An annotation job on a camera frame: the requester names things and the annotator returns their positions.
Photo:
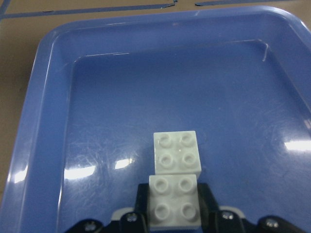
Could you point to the white toy block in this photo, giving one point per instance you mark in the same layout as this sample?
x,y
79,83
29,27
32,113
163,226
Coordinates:
x,y
176,153
173,202

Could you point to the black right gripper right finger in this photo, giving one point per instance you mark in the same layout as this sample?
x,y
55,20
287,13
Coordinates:
x,y
213,218

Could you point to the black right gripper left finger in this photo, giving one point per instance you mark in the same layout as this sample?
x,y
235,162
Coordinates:
x,y
133,219

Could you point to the blue plastic tray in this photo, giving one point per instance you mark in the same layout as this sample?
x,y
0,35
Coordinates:
x,y
100,89

